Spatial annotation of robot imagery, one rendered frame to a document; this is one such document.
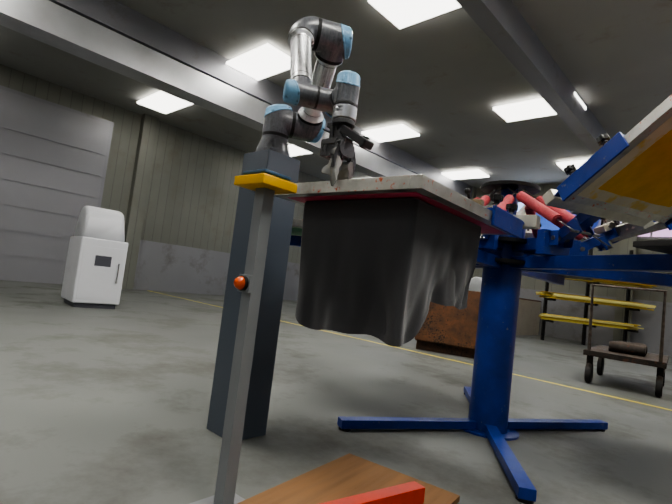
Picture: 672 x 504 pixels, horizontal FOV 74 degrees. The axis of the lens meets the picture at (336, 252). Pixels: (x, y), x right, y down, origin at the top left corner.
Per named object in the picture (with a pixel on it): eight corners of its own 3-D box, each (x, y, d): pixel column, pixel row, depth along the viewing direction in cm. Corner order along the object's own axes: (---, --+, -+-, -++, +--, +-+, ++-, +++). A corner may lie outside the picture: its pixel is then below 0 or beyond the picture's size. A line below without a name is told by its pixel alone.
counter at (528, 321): (538, 335, 1086) (541, 301, 1091) (497, 335, 909) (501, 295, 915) (506, 329, 1139) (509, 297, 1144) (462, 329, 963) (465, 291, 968)
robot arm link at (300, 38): (289, 2, 166) (288, 82, 138) (318, 11, 169) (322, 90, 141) (283, 32, 175) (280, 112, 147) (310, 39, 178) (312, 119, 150)
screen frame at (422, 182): (421, 188, 116) (423, 173, 116) (271, 195, 154) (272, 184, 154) (519, 235, 176) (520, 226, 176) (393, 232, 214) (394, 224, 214)
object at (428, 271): (403, 346, 126) (419, 198, 128) (391, 344, 128) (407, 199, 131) (469, 342, 161) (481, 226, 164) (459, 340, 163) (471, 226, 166)
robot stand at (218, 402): (206, 428, 190) (243, 153, 198) (241, 422, 203) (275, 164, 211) (230, 442, 178) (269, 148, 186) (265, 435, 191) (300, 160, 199)
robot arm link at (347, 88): (356, 83, 146) (365, 72, 137) (352, 115, 145) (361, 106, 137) (333, 77, 143) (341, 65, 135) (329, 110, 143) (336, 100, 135)
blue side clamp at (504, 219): (493, 225, 152) (495, 204, 152) (479, 225, 155) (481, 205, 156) (521, 238, 175) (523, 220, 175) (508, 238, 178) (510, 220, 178)
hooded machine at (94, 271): (55, 301, 585) (71, 204, 594) (103, 303, 627) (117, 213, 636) (72, 308, 535) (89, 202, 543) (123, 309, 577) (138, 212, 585)
